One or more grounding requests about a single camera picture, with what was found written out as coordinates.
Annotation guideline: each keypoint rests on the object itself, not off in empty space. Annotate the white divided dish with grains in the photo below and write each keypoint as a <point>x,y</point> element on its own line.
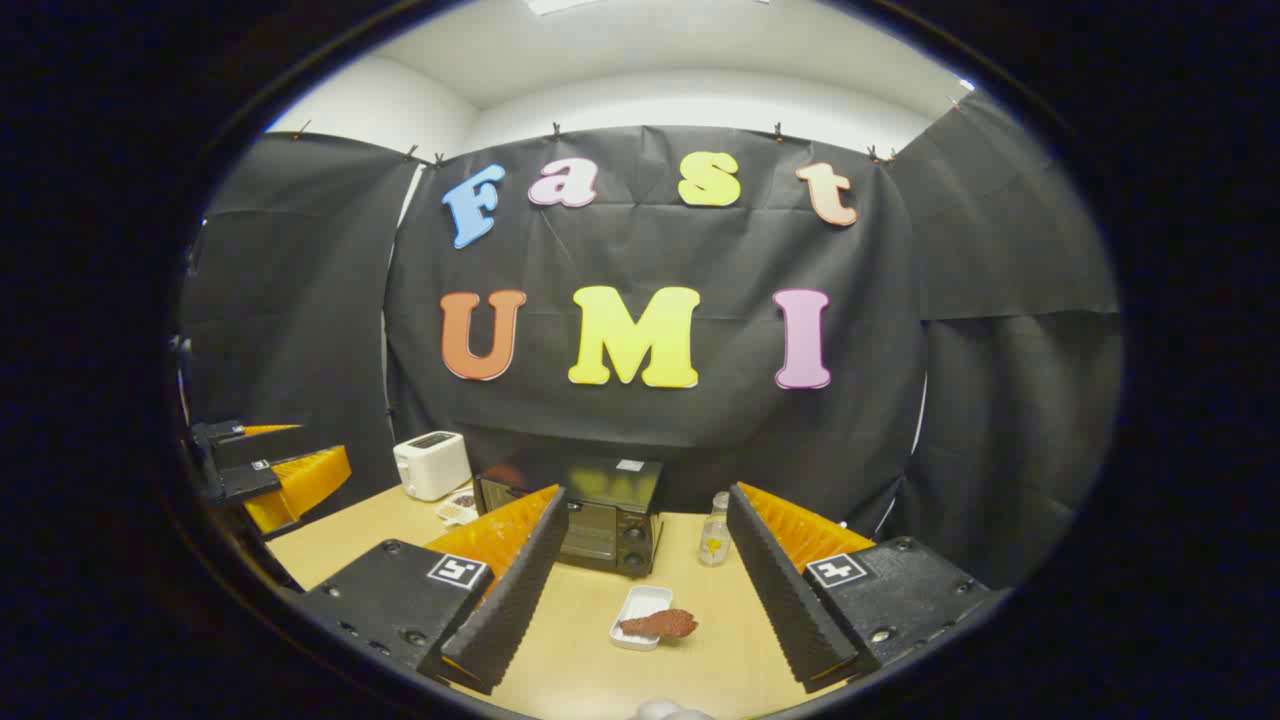
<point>458,510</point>

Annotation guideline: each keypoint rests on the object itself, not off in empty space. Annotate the white rectangular dish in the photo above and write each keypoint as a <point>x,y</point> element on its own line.
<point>645,600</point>

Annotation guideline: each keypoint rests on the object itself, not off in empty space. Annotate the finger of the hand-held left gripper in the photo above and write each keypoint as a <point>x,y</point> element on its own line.
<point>300,482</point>
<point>225,432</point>

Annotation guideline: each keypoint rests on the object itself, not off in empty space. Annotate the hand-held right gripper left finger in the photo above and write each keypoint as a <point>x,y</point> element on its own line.
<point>510,600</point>

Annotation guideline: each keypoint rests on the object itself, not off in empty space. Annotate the black electric oven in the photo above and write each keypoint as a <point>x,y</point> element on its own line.
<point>610,485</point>

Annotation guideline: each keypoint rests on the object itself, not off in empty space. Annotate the clear bottle with yellow label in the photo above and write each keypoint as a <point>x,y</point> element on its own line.
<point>714,540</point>

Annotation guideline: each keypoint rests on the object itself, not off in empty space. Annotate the brown meat piece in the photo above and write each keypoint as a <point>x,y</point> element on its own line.
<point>660,624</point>

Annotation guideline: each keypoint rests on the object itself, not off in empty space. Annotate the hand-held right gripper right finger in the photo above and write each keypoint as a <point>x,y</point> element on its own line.
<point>790,600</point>

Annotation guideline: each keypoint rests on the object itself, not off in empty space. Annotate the white toaster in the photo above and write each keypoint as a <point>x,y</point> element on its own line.
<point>430,470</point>

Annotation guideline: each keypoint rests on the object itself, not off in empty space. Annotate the black backdrop cloth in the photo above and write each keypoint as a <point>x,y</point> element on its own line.
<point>650,260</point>

